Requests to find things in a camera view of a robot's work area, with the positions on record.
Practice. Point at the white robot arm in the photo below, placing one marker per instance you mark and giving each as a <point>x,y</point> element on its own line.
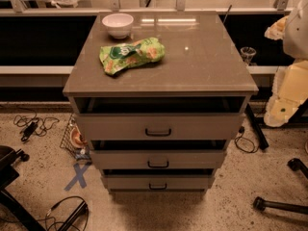
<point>295,41</point>

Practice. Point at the clear glass cup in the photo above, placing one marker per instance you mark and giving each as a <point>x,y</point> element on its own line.
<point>247,54</point>

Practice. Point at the grey top drawer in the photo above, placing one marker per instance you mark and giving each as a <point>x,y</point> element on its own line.
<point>169,126</point>

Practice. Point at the black table leg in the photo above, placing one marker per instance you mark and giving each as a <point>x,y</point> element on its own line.
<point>263,144</point>

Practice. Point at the grey drawer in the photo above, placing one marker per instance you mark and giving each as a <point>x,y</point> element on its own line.
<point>158,154</point>
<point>169,126</point>
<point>184,179</point>

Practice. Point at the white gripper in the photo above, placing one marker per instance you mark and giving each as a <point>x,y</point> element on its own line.
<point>297,36</point>

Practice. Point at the grey drawer cabinet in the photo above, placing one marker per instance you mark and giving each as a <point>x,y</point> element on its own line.
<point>201,72</point>

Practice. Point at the wire basket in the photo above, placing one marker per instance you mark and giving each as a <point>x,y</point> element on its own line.
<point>74,143</point>

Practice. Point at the grey bottom drawer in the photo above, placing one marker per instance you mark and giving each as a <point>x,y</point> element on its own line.
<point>184,179</point>

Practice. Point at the white bowl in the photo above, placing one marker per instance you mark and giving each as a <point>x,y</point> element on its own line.
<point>118,25</point>

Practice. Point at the blue tape cross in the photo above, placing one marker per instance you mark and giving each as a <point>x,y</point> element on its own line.
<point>78,177</point>

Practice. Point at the black power adapter with cable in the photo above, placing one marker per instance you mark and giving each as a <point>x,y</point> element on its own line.
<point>33,125</point>

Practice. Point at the black stand with cable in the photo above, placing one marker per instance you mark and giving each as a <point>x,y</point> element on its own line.
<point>69,214</point>

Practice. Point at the green chip bag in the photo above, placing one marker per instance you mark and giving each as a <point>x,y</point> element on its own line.
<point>129,55</point>

